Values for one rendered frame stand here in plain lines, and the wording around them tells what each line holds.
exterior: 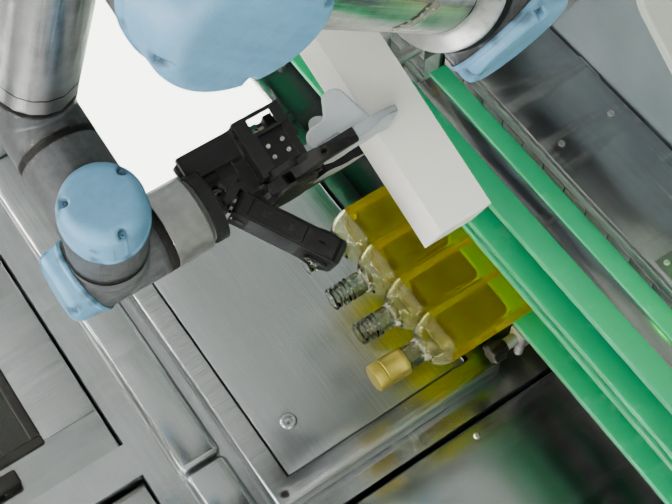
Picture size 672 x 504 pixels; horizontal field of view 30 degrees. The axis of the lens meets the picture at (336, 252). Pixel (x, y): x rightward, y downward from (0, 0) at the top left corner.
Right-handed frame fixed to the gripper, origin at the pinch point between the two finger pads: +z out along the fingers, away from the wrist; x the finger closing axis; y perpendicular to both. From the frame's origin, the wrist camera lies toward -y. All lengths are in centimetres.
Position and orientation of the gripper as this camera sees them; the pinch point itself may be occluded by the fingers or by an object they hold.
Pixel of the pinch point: (382, 131)
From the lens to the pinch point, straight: 125.0
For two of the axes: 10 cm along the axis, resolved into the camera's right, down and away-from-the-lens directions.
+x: -1.9, 2.3, 9.5
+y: -5.3, -8.4, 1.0
